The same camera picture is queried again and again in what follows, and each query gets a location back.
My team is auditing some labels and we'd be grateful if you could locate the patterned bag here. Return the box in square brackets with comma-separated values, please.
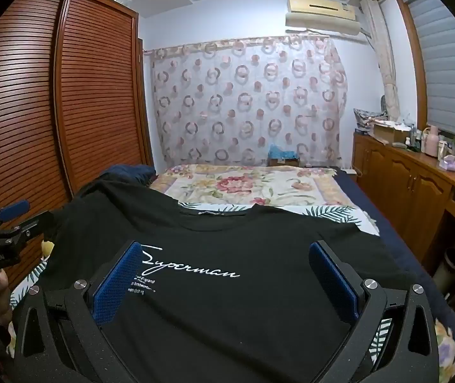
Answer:
[353, 108, 379, 134]

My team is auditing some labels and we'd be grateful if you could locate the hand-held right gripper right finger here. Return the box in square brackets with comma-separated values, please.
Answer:
[308, 240, 440, 383]

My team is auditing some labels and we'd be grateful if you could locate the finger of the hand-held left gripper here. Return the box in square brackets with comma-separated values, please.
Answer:
[0, 211, 55, 248]
[0, 200, 31, 231]

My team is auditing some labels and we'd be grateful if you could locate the pale floral quilt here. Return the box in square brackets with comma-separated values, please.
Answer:
[435, 319, 455, 383]

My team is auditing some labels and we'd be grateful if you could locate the leaf-print sheet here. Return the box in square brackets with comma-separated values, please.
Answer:
[6, 203, 395, 368]

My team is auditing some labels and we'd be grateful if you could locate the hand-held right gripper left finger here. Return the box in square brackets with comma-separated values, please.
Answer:
[12, 240, 148, 383]

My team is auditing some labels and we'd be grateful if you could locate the circle-patterned sheer curtain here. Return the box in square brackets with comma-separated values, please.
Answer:
[143, 35, 349, 168]

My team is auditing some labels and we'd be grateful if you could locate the person's left hand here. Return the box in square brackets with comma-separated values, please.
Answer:
[0, 268, 13, 328]

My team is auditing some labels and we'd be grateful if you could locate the dark waste bin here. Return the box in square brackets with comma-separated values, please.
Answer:
[435, 247, 455, 284]

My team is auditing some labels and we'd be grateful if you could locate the wooden louvered wardrobe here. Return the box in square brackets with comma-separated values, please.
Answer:
[0, 0, 156, 288]

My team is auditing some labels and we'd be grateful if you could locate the black t-shirt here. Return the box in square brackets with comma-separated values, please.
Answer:
[34, 179, 419, 383]

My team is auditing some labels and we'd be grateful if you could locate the cream air conditioner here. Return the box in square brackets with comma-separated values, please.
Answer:
[284, 0, 365, 42]

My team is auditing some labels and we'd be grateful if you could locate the cardboard box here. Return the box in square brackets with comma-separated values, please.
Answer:
[372, 122, 411, 144]

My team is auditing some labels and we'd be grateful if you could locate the dark blue bed sheet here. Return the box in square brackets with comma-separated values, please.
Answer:
[333, 168, 455, 368]

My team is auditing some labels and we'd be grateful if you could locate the beige tied curtain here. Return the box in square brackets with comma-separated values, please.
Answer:
[359, 0, 401, 122]

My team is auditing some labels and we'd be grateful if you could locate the navy blue pillow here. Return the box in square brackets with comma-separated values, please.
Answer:
[100, 163, 158, 188]

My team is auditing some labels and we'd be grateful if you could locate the wooden cabinet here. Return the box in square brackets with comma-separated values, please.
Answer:
[351, 131, 455, 276]

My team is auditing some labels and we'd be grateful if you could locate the grey window blind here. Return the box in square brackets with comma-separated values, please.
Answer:
[403, 0, 455, 144]

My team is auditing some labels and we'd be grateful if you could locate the blue plastic bag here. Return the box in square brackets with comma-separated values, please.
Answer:
[268, 144, 300, 161]

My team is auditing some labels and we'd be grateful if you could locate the floral blanket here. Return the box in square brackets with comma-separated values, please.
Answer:
[150, 163, 351, 214]

